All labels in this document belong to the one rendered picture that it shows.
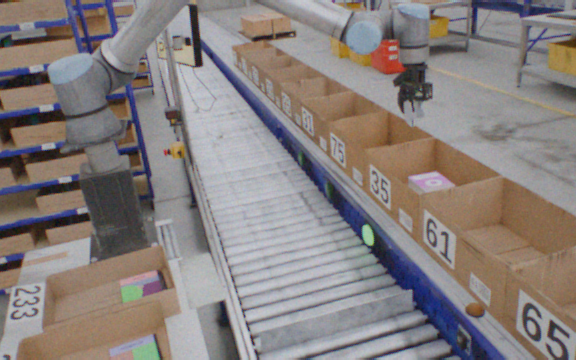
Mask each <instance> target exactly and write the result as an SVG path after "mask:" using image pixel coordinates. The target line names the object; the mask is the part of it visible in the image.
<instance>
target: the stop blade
mask: <svg viewBox="0 0 576 360"><path fill-rule="evenodd" d="M411 311H412V290H407V291H404V292H400V293H395V294H392V295H388V296H384V297H380V298H376V299H372V301H369V302H365V303H360V304H357V305H353V306H349V307H345V308H341V309H337V310H334V311H330V312H325V313H322V314H318V315H314V316H309V318H306V319H302V320H298V321H295V322H290V323H286V324H283V325H279V326H274V327H271V328H267V329H263V330H260V331H258V332H260V340H261V346H262V354H265V353H269V351H272V350H276V349H280V348H284V347H287V346H291V345H296V344H299V343H303V342H306V341H310V340H314V339H318V338H321V337H325V336H328V335H333V333H336V332H340V331H344V330H348V329H352V328H355V327H359V326H362V325H367V324H370V323H374V322H377V321H382V320H386V319H389V318H393V316H396V315H401V314H404V313H408V312H411Z"/></svg>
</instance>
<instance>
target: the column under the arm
mask: <svg viewBox="0 0 576 360"><path fill-rule="evenodd" d="M118 156H119V159H120V164H119V165H118V166H117V167H115V168H112V169H110V170H106V171H101V172H93V171H92V168H91V165H90V163H89V162H87V163H82V164H81V165H80V171H79V184H80V187H81V191H82V194H83V198H84V202H85V205H87V208H88V211H89V216H90V220H91V223H92V226H93V232H91V241H90V261H89V263H93V262H96V261H100V260H105V259H108V258H112V257H116V256H119V255H124V254H128V253H131V252H135V251H140V250H143V249H147V248H151V246H156V245H159V244H160V243H159V238H158V233H157V227H156V222H154V217H152V218H148V219H144V218H143V212H142V208H141V204H140V200H139V196H137V191H136V187H135V183H134V179H133V174H132V170H131V166H130V162H129V157H128V155H127V154H124V155H118Z"/></svg>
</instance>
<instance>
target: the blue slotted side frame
mask: <svg viewBox="0 0 576 360"><path fill-rule="evenodd" d="M201 48H202V50H203V51H204V52H205V53H206V55H208V57H209V58H210V60H211V54H210V51H211V52H212V53H213V59H214V64H215V65H216V66H217V68H218V69H219V70H220V71H221V72H222V74H223V76H224V77H226V78H227V80H228V81H229V82H231V84H232V85H233V87H234V88H236V91H237V93H239V94H240V96H241V97H243V98H244V100H246V101H245V102H247V104H249V106H251V107H250V109H252V111H254V114H255V113H256V116H258V118H261V121H263V124H264V123H265V124H266V127H268V130H270V133H273V134H272V135H273V136H275V139H278V133H276V123H278V124H279V126H280V127H281V129H282V137H283V146H284V149H285V150H287V152H288V154H289V153H290V156H291V157H293V158H295V162H298V165H299V167H300V166H301V165H300V163H299V158H298V153H299V152H300V148H301V150H302V151H303V152H304V153H305V161H306V169H305V168H304V167H303V166H301V169H302V171H305V173H306V175H309V179H310V181H314V184H315V186H318V189H319V190H320V191H322V192H323V196H324V198H327V196H326V192H325V183H327V181H326V179H328V180H330V181H331V182H332V183H333V184H334V186H335V201H336V203H334V201H333V200H332V199H328V198H327V201H328V202H330V204H332V203H333V207H334V208H335V210H338V211H339V212H337V214H339V215H340V216H341V217H344V220H342V221H345V222H346V224H350V225H351V227H348V228H352V229H353V232H356V233H357V235H355V236H358V237H359V239H360V240H363V243H361V245H362V244H365V245H367V247H368V249H371V252H370V253H369V254H373V255H374V256H375V258H378V259H379V261H376V263H382V264H383V267H384V268H387V270H388V271H387V272H385V275H386V274H390V275H391V276H392V278H395V279H396V281H395V283H394V286H396V285H397V286H400V287H401V288H402V290H406V291H407V290H412V302H416V303H417V306H413V307H414V311H416V310H420V311H421V312H422V313H423V315H425V314H426V315H427V319H426V320H425V325H427V324H431V325H433V326H434V327H435V329H439V331H440V332H439V333H437V336H438V340H441V339H443V340H445V341H446V343H447V344H448V345H450V344H452V345H453V348H452V349H451V357H453V356H458V357H459V358H460V359H461V360H476V356H477V358H478V359H477V360H507V359H506V358H505V357H504V356H503V355H502V354H501V353H499V352H498V351H497V349H496V348H495V347H494V346H493V345H492V344H491V343H490V342H489V340H488V339H487V338H486V337H485V336H484V335H482V334H481V332H480V331H479V330H478V329H477V328H476V327H475V326H474V325H473V324H472V323H471V322H470V321H469V319H468V318H467V317H465V315H464V314H463V313H462V312H461V311H460V310H459V309H458V308H457V307H456V306H455V305H454V304H453V303H452V302H451V301H449V300H448V298H447V296H446V295H445V294H444V293H443V292H442V291H441V290H440V289H439V288H438V287H437V286H436V285H435V284H434V283H432V281H431V280H430V279H429V278H428V277H427V275H426V274H425V273H424V272H423V271H422V270H421V269H420V268H419V267H418V266H417V264H415V263H414V262H413V261H412V260H411V259H410V258H409V257H408V256H407V254H406V253H405V252H404V251H403V250H402V249H401V248H400V246H399V245H397V244H396V243H395V242H394V241H393V240H392V239H391V238H390V237H389V236H388V235H387V233H386V232H385V231H384V229H383V228H382V227H380V226H379V225H378V224H377V223H376V222H375V221H374V220H373V219H372V218H371V217H370V216H369V215H368V214H367V212H366V210H365V209H363V208H362V207H361V206H360V205H359V204H358V203H357V202H356V201H355V200H354V199H353V198H352V197H351V196H350V194H349V193H348V192H346V191H345V189H344V188H343V187H342V186H341V185H340V184H339V183H338V182H337V181H336V180H335V179H334V177H333V176H332V175H331V174H330V173H328V172H327V171H326V170H325V168H324V167H323V166H322V165H321V164H320V163H319V162H318V161H317V159H316V158H315V157H314V156H313V155H311V154H310V153H309V152H308V151H307V150H306V149H305V148H304V146H303V145H302V144H301V142H300V141H299V140H298V139H297V138H296V137H295V136H293V135H292V134H291V133H290V132H289V131H288V130H287V129H286V128H285V127H284V124H283V123H282V122H281V121H280V120H279V119H278V118H276V117H275V116H274V115H273V114H272V113H271V112H270V111H269V110H268V109H267V107H266V106H265V105H264V103H263V102H262V101H261V100H260V99H258V98H257V97H256V96H255V95H254V94H253V93H252V92H251V91H250V89H249V88H248V87H247V86H246V85H245V84H244V82H243V81H241V80H240V79H239V78H238V77H237V76H236V75H235V74H234V72H233V71H232V70H231V69H230V68H229V67H228V66H227V65H226V64H224V63H223V62H222V60H221V59H220V58H219V57H218V55H217V54H216V53H215V52H214V51H213V50H212V49H211V48H210V47H209V46H208V45H206V44H205V43H204V42H203V41H202V38H201ZM218 60H219V61H218ZM262 107H263V109H262ZM275 122H276V123H275ZM291 140H292V141H291ZM319 170H320V171H319ZM322 183H323V185H322ZM345 199H346V201H345ZM352 206H353V208H352ZM343 208H344V210H343ZM358 212H359V215H358ZM365 219H366V220H367V221H368V222H369V223H370V224H371V225H372V226H373V227H374V228H375V232H376V251H375V250H374V249H373V248H372V246H371V245H369V244H367V242H366V241H365V238H363V234H362V228H363V226H365ZM380 237H382V239H380ZM389 246H390V248H391V249H389ZM377 248H378V250H377ZM385 253H386V255H385ZM399 256H400V260H399ZM408 267H409V271H408ZM403 273H404V278H403ZM419 278H420V283H419ZM413 286H414V291H413ZM429 290H430V293H429ZM424 297H425V304H424ZM442 304H443V308H442ZM429 306H430V307H429ZM436 310H437V318H436V315H435V311H436ZM455 318H456V319H457V322H455ZM447 323H448V325H450V328H448V330H447ZM458 325H460V326H461V327H462V328H463V329H464V330H465V331H467V332H468V334H469V336H470V334H471V345H470V356H469V355H468V354H467V353H465V351H463V352H461V348H460V347H459V346H458V345H457V344H456V339H457V331H458ZM485 351H486V352H487V356H486V354H485Z"/></svg>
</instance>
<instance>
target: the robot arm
mask: <svg viewBox="0 0 576 360"><path fill-rule="evenodd" d="M188 1H189V0H144V1H143V2H142V3H141V6H140V7H138V8H137V9H136V11H135V12H134V13H133V14H132V16H131V17H130V18H129V19H128V21H127V23H126V24H125V25H124V27H123V28H122V29H120V30H119V32H118V33H117V34H116V35H115V37H114V38H113V39H111V38H109V39H106V41H103V42H102V44H101V45H100V46H99V47H98V49H97V50H96V51H95V52H94V53H93V54H92V55H90V54H89V53H79V54H74V55H72V56H66V58H63V59H61V60H58V61H56V62H54V63H51V64H50V65H49V66H48V73H49V77H50V82H51V83H52V86H54V89H55V91H56V95H57V97H58V100H59V103H60V105H61V108H62V111H63V114H64V117H65V119H66V139H67V141H68V144H73V145H78V144H87V142H91V141H95V140H99V139H102V138H105V137H108V136H110V135H112V134H114V133H116V132H117V131H119V130H120V128H122V125H120V122H119V120H118V119H117V118H116V116H115V115H114V114H113V113H112V112H111V110H110V109H109V106H108V103H107V100H106V96H108V95H109V94H111V93H113V92H115V90H117V89H119V88H122V87H125V86H126V85H128V84H129V83H130V82H131V81H132V80H133V79H134V78H135V76H136V71H137V68H139V59H140V58H141V57H142V55H143V54H144V53H145V52H146V50H147V49H148V48H149V47H150V46H151V45H152V43H153V42H154V41H155V40H157V38H158V37H159V36H160V34H161V33H162V32H163V31H164V30H165V29H166V27H167V26H168V25H169V24H170V23H171V21H172V20H174V18H175V17H176V16H177V15H178V14H179V13H180V12H181V10H182V9H183V8H184V7H185V6H186V4H187V2H188ZM251 1H254V2H256V3H258V5H261V6H263V7H266V8H268V9H270V10H272V11H274V12H278V13H280V14H282V15H284V16H286V17H289V18H291V19H293V20H296V22H298V23H301V24H303V25H305V26H307V27H309V28H313V29H315V30H317V31H319V32H321V33H324V34H326V35H328V36H331V37H333V38H336V40H337V41H338V42H340V43H342V44H345V45H348V46H349V48H350V49H351V50H352V51H353V52H355V53H357V54H369V53H371V52H372V51H374V50H375V49H376V48H377V47H378V46H379V44H380V42H382V41H399V62H400V63H402V67H403V68H407V69H405V70H404V71H403V72H402V73H400V75H399V76H397V77H396V78H395V79H393V80H392V82H393V85H394V87H400V90H399V93H397V105H399V107H400V110H401V113H402V114H403V116H404V118H405V120H406V122H407V123H408V124H409V126H410V127H414V124H415V123H417V121H418V119H419V118H424V117H425V112H424V110H423V109H422V103H423V101H428V100H429V99H431V100H432V94H433V83H431V82H428V81H425V69H428V64H426V61H428V59H429V45H428V43H429V13H428V7H427V6H426V4H423V3H401V4H399V6H398V7H396V9H392V10H379V11H361V12H357V13H356V12H353V11H349V10H347V9H344V8H341V7H339V6H337V4H335V3H333V2H330V1H327V0H251ZM429 87H431V95H429ZM407 100H409V101H407ZM411 106H412V111H411Z"/></svg>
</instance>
